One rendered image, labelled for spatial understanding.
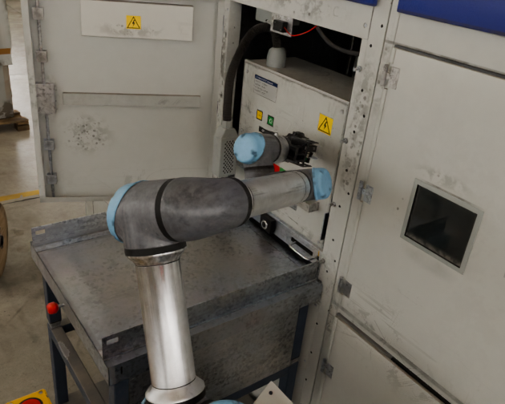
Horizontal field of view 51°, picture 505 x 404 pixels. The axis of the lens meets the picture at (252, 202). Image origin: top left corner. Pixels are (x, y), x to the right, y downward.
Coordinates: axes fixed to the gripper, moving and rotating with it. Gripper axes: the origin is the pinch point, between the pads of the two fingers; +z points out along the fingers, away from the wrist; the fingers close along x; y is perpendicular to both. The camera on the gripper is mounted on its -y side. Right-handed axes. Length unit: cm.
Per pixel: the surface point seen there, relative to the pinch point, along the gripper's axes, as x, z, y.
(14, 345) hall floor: -129, -9, -112
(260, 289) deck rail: -39.6, -17.6, 7.5
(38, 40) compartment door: 9, -39, -81
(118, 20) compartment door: 21, -23, -66
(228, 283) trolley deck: -43.4, -16.6, -4.1
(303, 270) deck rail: -34.4, -3.5, 11.6
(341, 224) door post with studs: -16.8, -3.4, 18.5
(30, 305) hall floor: -124, 10, -132
